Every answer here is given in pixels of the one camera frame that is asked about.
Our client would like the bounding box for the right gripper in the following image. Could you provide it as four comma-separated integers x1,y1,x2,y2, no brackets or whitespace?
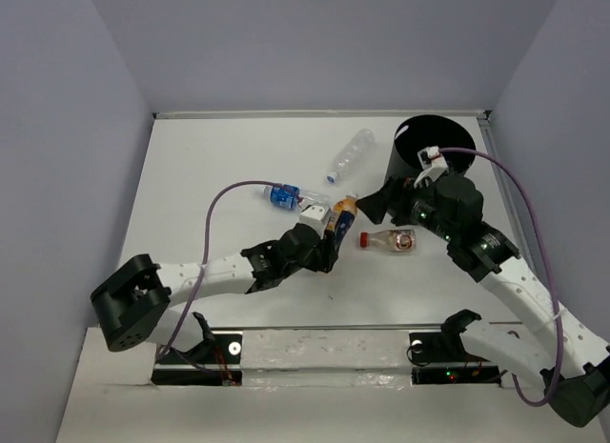
356,172,457,242

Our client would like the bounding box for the orange juice bottle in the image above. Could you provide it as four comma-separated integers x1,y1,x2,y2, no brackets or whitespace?
325,193,358,252

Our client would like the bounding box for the clear bottle blue label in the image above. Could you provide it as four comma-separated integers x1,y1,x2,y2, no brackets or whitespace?
263,184,331,211

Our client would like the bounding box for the clear bottle blue cap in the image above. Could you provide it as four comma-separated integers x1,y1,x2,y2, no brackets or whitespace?
326,129,376,184

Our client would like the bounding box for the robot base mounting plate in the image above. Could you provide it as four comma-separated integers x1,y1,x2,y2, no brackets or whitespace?
152,328,507,388

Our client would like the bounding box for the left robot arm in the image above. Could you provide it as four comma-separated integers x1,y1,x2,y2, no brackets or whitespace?
91,223,338,362

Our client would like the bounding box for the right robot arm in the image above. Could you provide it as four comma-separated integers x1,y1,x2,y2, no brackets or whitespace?
356,174,609,428

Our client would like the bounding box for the black cylindrical bin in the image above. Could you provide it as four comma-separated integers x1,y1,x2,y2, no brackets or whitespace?
384,114,478,225

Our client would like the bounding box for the small bottle red cap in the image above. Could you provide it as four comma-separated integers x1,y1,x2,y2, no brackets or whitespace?
359,229,417,253

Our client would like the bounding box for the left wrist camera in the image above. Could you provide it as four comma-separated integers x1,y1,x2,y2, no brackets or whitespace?
298,204,331,237

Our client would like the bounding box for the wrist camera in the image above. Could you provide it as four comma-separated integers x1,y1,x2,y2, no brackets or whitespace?
414,146,448,188
298,204,331,237

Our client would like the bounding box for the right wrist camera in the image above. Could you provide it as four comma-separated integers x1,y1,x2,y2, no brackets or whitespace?
414,146,448,188

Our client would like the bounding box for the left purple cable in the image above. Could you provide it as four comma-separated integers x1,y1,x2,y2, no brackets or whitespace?
154,179,311,368

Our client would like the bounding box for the purple cable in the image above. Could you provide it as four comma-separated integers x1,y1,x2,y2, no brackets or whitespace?
154,179,311,368
437,147,566,409

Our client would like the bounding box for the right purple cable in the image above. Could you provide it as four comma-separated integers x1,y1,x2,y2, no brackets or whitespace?
437,147,566,409

